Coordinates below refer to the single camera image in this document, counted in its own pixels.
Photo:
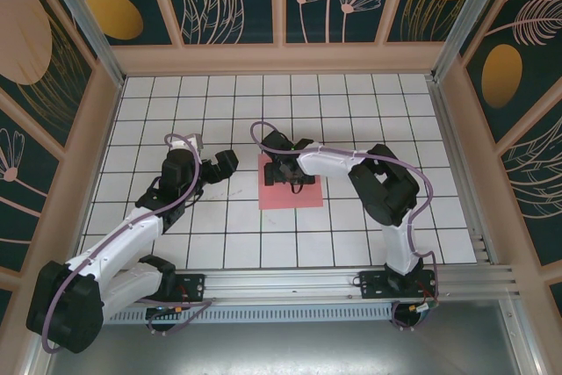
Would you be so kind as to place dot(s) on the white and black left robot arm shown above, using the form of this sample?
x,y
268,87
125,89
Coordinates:
x,y
127,234

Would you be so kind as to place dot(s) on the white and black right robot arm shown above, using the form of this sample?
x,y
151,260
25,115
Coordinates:
x,y
325,164

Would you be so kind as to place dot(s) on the grey metal sheet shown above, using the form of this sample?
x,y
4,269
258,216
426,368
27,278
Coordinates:
x,y
285,348

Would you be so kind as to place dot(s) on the small circuit board with connector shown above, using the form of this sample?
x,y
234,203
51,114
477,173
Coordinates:
x,y
169,309
423,307

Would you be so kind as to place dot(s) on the long aluminium base rail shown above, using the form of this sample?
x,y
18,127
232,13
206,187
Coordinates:
x,y
285,283

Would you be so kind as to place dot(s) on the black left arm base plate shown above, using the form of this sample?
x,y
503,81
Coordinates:
x,y
193,285

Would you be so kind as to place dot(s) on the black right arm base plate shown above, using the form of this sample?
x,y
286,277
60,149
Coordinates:
x,y
373,283

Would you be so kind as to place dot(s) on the aluminium side rail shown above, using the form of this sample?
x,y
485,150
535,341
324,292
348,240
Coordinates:
x,y
448,129

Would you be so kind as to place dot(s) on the aluminium corner post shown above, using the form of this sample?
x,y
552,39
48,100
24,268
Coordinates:
x,y
88,23
470,10

